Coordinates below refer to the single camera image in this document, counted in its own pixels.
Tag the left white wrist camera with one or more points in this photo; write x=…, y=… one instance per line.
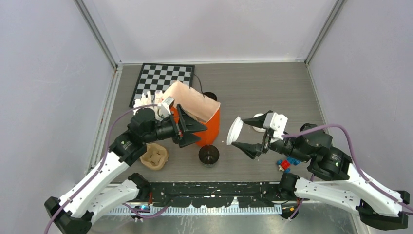
x=162, y=110

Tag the white cup lid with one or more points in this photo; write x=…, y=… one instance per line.
x=258, y=127

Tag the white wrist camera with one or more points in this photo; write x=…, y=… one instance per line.
x=275, y=122
x=162, y=110

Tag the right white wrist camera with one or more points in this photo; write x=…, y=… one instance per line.
x=275, y=122

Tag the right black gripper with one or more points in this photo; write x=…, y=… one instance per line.
x=250, y=149

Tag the black white chessboard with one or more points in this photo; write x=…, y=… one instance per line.
x=159, y=77

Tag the white sip lid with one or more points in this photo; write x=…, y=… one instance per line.
x=234, y=131

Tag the tan cardboard cup carrier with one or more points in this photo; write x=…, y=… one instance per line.
x=155, y=157

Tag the red blue toy blocks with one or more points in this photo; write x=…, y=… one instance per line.
x=284, y=165

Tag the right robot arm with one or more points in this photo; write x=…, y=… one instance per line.
x=340, y=180

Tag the black paper cup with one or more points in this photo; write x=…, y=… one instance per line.
x=208, y=155
x=211, y=95

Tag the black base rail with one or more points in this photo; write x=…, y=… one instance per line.
x=214, y=194

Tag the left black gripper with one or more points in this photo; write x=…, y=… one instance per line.
x=189, y=124

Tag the orange paper bag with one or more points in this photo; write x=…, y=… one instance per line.
x=203, y=108

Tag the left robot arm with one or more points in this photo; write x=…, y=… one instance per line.
x=76, y=211

